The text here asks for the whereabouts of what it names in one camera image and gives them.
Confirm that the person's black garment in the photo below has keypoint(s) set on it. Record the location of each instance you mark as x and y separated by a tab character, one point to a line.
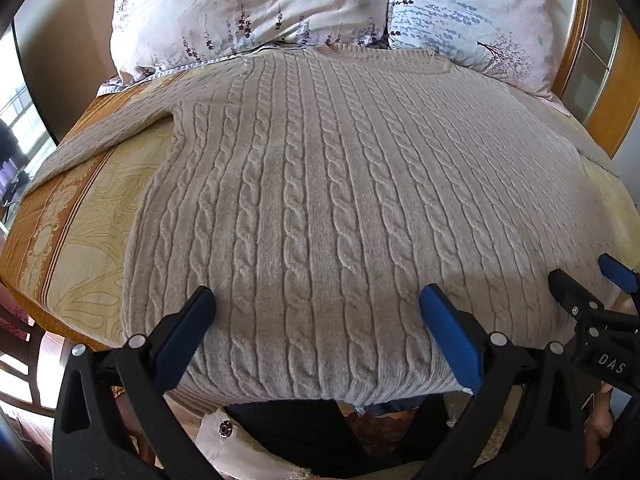
310	435

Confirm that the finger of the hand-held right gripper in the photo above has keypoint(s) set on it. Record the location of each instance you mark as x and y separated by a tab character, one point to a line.
575	291
617	271

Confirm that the person's right hand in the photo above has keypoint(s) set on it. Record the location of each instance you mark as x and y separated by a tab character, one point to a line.
600	425

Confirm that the wooden headboard with glass panels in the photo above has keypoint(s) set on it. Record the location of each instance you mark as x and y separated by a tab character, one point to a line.
607	70

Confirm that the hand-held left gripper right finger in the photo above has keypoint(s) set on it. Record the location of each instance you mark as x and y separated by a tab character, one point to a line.
450	340

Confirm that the pink floral pillow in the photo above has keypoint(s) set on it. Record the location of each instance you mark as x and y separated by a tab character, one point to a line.
240	5

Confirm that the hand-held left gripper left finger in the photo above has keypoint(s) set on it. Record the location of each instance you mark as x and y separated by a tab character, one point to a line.
186	337

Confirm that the person's white garment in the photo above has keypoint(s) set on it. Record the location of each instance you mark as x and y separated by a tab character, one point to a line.
225	440

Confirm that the window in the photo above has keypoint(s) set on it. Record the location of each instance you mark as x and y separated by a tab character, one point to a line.
20	140

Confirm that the wooden chair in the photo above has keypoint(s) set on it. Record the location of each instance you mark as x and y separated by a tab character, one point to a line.
27	360

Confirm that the yellow patterned bed sheet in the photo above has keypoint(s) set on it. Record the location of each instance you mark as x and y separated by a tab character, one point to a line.
85	240

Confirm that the blue leaf print pillow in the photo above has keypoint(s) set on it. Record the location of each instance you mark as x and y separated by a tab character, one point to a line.
465	15

